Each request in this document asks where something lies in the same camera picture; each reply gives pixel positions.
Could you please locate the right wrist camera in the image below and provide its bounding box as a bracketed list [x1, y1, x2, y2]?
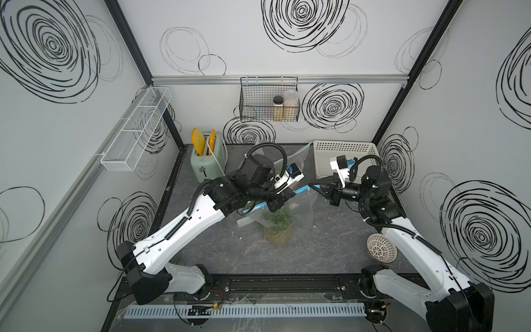
[330, 155, 349, 188]

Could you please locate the dark-lid spice jar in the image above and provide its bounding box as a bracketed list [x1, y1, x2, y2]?
[273, 95, 283, 122]

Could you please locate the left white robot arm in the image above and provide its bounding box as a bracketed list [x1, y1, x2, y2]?
[117, 142, 304, 305]

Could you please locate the cream perforated plastic basket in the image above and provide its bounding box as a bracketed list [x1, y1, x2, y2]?
[313, 141, 379, 179]

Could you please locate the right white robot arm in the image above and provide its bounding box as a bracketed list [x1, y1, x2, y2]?
[308, 155, 494, 331]

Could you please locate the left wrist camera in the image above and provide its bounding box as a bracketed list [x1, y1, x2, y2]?
[274, 163, 304, 190]

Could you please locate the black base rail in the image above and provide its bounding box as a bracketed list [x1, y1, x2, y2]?
[115, 271, 432, 302]

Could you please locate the mint green toaster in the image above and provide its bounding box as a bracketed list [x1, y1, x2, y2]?
[190, 134, 228, 183]

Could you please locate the clear zip-top bag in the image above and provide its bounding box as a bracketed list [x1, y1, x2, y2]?
[234, 185, 317, 246]
[274, 143, 311, 174]

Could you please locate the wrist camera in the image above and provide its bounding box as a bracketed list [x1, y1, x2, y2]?
[274, 163, 304, 190]
[330, 155, 349, 188]

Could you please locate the white toaster power cord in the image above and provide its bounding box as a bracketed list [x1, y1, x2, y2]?
[202, 132, 228, 183]

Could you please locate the grey slotted cable duct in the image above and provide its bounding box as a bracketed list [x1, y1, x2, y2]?
[123, 303, 366, 320]

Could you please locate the white round sink strainer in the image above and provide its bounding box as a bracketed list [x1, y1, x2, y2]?
[366, 233, 398, 264]

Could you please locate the right yellow toast slice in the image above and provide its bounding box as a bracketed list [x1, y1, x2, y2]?
[207, 129, 216, 156]

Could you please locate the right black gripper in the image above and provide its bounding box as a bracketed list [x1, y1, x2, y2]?
[309, 173, 372, 208]

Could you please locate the left yellow toast slice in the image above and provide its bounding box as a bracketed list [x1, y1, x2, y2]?
[191, 128, 206, 156]

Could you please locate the yellow toast slice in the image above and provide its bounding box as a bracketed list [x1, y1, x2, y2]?
[207, 129, 216, 156]
[191, 128, 206, 156]

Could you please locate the black wire wall basket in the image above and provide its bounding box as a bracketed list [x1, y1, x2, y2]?
[239, 76, 300, 122]

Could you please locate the white mesh wall shelf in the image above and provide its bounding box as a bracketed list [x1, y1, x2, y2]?
[100, 86, 171, 172]

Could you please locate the white-lid spice jar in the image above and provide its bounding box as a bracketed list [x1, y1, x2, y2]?
[282, 89, 300, 122]

